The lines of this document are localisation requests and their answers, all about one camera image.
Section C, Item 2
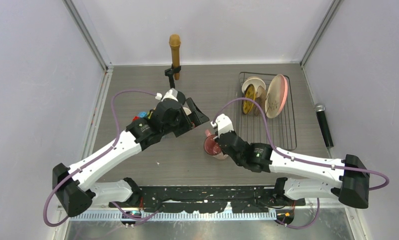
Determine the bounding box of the purple cable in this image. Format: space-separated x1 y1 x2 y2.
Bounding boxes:
214 97 390 192
43 90 158 228

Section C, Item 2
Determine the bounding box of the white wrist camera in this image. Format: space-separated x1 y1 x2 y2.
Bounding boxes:
155 88 178 102
211 113 234 137

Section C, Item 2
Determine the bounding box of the colourful toy block stack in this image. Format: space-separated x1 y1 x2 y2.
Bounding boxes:
132 110 153 122

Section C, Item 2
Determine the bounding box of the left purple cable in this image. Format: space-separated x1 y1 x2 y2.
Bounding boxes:
43 90 158 228

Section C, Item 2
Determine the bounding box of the black handheld microphone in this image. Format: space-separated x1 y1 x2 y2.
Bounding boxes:
314 103 334 148

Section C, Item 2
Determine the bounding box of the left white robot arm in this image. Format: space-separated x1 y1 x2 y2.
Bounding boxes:
52 98 209 218

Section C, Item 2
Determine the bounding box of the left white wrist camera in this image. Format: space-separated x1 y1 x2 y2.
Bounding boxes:
155 88 178 102

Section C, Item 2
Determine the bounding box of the plain pink mug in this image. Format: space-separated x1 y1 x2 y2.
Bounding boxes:
183 107 192 116

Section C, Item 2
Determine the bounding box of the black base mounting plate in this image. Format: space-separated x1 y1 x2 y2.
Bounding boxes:
118 185 305 214

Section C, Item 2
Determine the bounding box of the aluminium frame rail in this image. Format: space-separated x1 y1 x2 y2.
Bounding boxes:
68 66 113 166

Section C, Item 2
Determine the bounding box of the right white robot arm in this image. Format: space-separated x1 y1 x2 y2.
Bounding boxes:
215 131 370 209

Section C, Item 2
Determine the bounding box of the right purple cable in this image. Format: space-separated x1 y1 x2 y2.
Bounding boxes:
214 97 390 192

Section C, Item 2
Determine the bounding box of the large pink cream plate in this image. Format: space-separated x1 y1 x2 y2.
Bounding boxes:
265 74 288 119

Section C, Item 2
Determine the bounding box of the brown microphone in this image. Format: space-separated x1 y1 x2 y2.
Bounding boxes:
169 34 181 69

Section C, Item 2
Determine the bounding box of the yellow plate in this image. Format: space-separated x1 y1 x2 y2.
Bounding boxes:
241 84 256 115

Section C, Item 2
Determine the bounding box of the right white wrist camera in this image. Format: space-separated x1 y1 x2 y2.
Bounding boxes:
211 113 234 137

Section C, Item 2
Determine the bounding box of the black wire dish rack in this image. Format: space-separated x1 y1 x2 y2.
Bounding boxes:
235 71 297 151

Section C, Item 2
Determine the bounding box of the pink patterned mug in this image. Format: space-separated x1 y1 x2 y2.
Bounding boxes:
204 129 228 160

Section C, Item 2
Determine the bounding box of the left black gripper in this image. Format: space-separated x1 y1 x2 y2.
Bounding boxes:
162 97 208 137

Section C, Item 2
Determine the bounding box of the white ceramic bowl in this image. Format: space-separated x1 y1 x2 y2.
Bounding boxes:
241 76 267 95

